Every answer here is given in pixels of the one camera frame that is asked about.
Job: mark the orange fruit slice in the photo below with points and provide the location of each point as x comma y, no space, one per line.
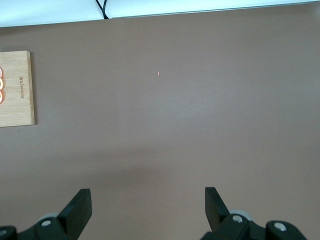
1,97

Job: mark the bamboo cutting board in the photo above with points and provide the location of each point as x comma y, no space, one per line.
17,100

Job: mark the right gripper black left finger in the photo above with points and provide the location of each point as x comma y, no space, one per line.
77,212

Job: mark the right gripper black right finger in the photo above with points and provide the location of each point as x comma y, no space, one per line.
216,210

